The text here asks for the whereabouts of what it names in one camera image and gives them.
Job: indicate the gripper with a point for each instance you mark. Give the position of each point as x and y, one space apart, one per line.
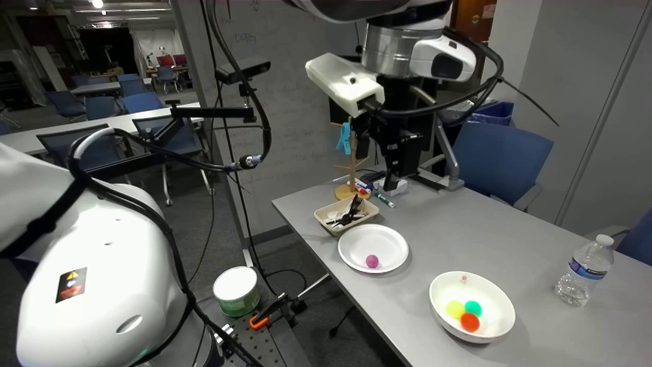
402 114

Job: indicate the monitor on arm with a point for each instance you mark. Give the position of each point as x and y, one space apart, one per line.
451 168

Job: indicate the white paper plate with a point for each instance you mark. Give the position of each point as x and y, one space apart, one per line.
379 242

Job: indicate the purple ball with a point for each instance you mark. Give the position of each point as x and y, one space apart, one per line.
372 261

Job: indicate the white bowl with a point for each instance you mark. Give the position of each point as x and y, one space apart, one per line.
486 295

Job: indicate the yellow ball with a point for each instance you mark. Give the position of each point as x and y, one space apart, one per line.
455 309

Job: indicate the green ball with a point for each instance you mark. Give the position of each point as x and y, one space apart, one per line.
473 307

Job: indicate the orange ball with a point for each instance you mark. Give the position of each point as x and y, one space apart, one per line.
469 322

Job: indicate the blue clothes peg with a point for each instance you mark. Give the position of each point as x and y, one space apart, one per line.
344 138

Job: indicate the small white box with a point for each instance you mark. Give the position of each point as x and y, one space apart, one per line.
400 187

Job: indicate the wooden mug tree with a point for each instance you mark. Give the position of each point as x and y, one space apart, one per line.
351 173

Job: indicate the blue marker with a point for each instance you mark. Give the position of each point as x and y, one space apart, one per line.
364 184

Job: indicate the red marker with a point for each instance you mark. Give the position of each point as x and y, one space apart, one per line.
362 190

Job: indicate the green marker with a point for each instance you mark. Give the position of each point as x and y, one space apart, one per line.
384 200

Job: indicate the blue bin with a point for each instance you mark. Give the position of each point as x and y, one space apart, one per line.
494 113

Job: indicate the beige tray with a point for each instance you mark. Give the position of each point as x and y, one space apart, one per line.
369 211

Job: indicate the blue chair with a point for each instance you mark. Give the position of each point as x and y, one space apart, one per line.
499 158
639 242

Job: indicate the heap of plastic cutlery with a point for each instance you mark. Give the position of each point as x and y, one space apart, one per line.
346 216

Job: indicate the brown door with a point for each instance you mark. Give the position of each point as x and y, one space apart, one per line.
471 18

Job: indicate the orange and black clamp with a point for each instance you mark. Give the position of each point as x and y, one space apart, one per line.
270 313

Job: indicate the clear water bottle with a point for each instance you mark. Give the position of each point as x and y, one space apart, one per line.
586 270

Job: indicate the green can with white lid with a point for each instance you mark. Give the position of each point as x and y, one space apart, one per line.
236 293

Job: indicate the row of blue chairs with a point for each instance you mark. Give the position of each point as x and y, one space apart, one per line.
102 104

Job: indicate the long white table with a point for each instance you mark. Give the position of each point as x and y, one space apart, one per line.
30 137

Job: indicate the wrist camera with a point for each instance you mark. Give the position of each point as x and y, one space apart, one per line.
342 81

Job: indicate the camera on mount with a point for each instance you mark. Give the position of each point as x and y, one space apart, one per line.
243 70

